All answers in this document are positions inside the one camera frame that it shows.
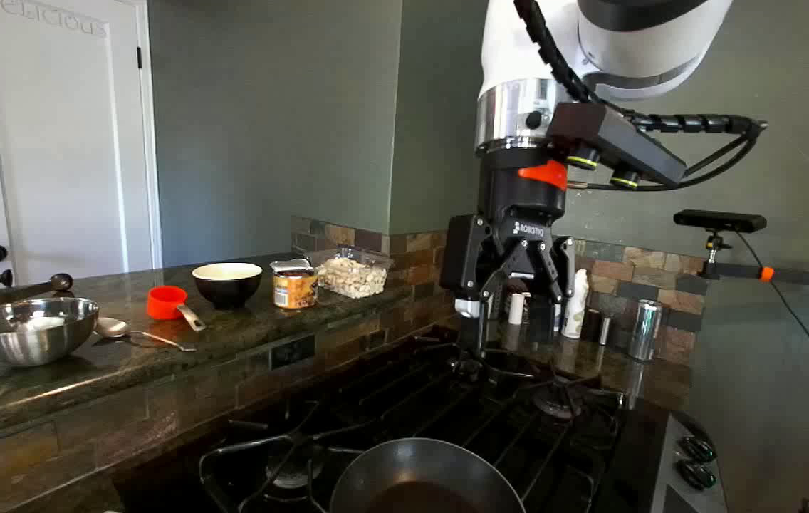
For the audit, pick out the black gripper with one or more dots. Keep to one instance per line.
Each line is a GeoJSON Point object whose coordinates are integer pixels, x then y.
{"type": "Point", "coordinates": [518, 202]}

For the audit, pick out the metal spoon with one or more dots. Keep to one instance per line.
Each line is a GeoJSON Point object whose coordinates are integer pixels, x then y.
{"type": "Point", "coordinates": [112, 329]}

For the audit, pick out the black bowl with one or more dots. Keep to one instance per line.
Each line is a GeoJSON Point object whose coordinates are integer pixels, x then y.
{"type": "Point", "coordinates": [226, 282]}

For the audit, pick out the steel mixing bowl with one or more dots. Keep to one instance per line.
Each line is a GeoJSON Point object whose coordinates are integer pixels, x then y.
{"type": "Point", "coordinates": [30, 332]}

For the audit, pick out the small white cup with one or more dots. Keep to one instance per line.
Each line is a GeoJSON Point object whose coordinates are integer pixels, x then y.
{"type": "Point", "coordinates": [515, 309]}

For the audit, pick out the white plastic bottle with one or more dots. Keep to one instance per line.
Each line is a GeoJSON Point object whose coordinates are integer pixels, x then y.
{"type": "Point", "coordinates": [577, 306]}

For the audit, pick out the black shaker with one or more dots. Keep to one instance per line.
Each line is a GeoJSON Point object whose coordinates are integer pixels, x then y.
{"type": "Point", "coordinates": [595, 329]}

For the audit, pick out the orange wrist clip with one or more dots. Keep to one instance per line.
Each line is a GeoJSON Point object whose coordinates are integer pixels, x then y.
{"type": "Point", "coordinates": [545, 175]}

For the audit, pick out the silver metal can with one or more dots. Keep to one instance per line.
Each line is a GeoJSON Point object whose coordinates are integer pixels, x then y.
{"type": "Point", "coordinates": [645, 332]}

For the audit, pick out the black gas stove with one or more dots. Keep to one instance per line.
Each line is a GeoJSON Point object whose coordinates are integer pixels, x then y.
{"type": "Point", "coordinates": [478, 407]}

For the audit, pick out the white pumpkin seeds pile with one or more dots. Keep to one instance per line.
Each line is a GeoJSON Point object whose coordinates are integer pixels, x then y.
{"type": "Point", "coordinates": [351, 273]}

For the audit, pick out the clear plastic food bag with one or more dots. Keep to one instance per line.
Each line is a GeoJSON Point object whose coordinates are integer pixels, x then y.
{"type": "Point", "coordinates": [351, 273]}

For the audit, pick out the dark frying pan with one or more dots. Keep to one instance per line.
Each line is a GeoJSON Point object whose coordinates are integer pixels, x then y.
{"type": "Point", "coordinates": [421, 480]}

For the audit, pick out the open nut can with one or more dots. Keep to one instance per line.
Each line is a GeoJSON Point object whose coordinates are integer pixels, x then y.
{"type": "Point", "coordinates": [295, 285]}

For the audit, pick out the black stove knob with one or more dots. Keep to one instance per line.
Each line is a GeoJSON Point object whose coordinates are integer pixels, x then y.
{"type": "Point", "coordinates": [696, 474]}
{"type": "Point", "coordinates": [696, 449]}

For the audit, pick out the orange measuring cup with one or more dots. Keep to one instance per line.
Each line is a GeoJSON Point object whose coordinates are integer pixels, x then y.
{"type": "Point", "coordinates": [166, 303]}

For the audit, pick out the black rod with ball end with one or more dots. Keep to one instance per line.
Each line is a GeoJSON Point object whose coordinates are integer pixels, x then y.
{"type": "Point", "coordinates": [34, 285]}

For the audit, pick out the white door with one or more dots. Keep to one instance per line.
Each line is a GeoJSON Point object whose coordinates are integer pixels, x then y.
{"type": "Point", "coordinates": [51, 144]}

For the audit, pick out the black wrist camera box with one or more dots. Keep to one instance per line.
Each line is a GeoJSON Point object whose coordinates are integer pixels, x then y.
{"type": "Point", "coordinates": [460, 253]}

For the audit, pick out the black camera on stand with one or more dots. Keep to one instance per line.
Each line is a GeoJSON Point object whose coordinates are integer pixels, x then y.
{"type": "Point", "coordinates": [719, 221]}

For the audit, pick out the dark wall outlet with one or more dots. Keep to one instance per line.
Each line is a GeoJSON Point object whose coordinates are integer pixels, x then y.
{"type": "Point", "coordinates": [292, 350]}

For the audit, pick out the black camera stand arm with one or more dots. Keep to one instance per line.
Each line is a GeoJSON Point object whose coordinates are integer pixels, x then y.
{"type": "Point", "coordinates": [804, 273]}

